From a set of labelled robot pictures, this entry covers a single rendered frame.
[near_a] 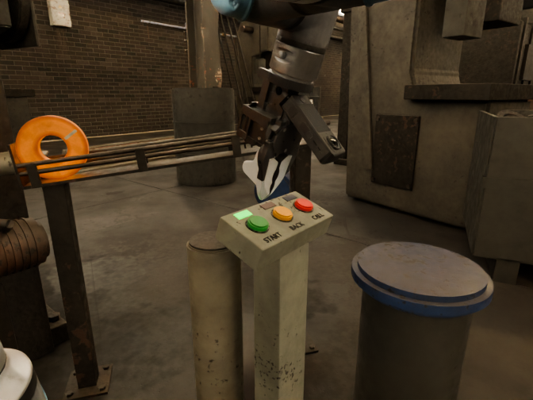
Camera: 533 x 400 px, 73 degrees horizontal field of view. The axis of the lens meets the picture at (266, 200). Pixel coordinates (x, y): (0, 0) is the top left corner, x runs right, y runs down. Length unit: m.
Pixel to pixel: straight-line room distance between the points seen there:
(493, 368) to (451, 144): 1.45
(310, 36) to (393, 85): 2.21
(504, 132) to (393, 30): 1.25
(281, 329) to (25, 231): 0.65
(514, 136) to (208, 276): 1.42
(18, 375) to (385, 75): 2.62
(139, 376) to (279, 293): 0.69
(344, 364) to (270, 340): 0.53
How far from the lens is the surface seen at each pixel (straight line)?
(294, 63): 0.54
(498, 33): 6.61
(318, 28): 0.54
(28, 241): 1.04
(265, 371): 0.87
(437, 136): 2.56
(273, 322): 0.77
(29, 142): 1.04
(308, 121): 0.54
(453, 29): 2.33
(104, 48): 8.22
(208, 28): 5.00
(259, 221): 0.66
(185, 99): 3.36
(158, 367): 1.31
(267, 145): 0.56
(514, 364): 1.50
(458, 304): 0.87
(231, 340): 0.90
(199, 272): 0.80
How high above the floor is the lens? 0.83
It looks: 16 degrees down
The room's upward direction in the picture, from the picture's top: straight up
